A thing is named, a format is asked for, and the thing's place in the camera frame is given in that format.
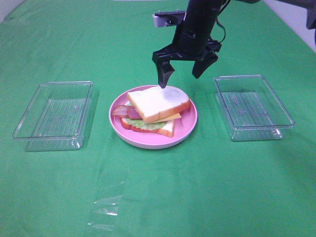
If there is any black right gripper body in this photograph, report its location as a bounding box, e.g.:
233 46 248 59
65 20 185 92
152 37 221 63

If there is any toast bread slice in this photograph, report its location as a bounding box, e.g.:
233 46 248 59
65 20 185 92
120 118 175 137
127 86 190 123

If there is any right clear plastic tray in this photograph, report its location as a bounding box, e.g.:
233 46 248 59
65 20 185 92
214 75 295 141

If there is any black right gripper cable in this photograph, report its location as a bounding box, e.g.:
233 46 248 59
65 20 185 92
214 14 227 45

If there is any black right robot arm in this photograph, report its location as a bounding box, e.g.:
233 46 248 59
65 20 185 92
152 0 228 88

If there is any clear plastic tray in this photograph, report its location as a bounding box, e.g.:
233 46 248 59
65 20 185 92
214 75 295 141
12 81 93 152

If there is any green lettuce leaf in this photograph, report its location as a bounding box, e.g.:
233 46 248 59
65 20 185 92
121 118 167 130

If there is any left clear plastic tray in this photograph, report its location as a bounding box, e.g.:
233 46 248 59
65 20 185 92
12 81 93 152

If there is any yellow cheese slice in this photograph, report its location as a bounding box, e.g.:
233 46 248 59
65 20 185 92
155 113 181 123

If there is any clear plastic film sheet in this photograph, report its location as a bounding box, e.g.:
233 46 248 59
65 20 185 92
86 170 128 236

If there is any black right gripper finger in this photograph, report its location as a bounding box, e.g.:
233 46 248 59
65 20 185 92
192 52 218 79
155 61 175 88

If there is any green tablecloth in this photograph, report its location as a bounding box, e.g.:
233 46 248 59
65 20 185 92
0 0 316 237

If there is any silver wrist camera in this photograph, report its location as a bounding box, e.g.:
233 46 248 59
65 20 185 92
153 10 186 28

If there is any pink round plate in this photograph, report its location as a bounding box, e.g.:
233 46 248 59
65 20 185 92
109 85 198 150

